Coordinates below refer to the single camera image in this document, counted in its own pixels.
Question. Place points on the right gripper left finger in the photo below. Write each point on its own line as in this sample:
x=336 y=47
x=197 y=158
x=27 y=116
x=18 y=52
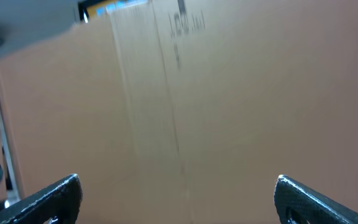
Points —
x=58 y=203

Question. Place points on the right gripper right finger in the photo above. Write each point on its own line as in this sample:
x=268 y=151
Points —
x=297 y=203

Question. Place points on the cardboard panel at back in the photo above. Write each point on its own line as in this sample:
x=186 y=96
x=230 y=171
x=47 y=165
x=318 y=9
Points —
x=187 y=112

